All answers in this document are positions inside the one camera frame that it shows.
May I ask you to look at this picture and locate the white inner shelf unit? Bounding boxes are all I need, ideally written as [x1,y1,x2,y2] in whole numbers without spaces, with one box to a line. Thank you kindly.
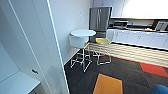
[0,69,42,94]

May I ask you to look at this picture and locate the white kitchen counter cabinets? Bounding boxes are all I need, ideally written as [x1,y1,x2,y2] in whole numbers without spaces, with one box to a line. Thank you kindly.
[106,28,168,52]

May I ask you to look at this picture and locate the silver toaster oven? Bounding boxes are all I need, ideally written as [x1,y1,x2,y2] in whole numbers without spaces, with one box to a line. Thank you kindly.
[112,20,130,29]

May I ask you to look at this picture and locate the white wardrobe door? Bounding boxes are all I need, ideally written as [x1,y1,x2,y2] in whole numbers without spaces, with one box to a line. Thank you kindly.
[33,0,71,94]

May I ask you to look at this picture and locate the white round table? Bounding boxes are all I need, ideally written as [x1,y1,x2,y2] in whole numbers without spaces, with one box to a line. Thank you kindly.
[70,29,98,38]

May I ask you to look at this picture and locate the white wardrobe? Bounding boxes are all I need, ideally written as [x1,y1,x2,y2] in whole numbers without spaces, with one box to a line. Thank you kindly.
[0,0,54,94]

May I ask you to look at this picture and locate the grey tall cabinet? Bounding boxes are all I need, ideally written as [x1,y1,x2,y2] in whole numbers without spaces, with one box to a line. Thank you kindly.
[88,6,113,43]

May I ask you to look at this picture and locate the white upper wall cabinets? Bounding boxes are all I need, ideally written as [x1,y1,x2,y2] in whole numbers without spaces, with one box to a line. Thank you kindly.
[92,0,168,20]

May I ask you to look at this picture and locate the white bar stool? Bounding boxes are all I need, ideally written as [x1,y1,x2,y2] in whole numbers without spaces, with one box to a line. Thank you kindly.
[68,34,93,73]

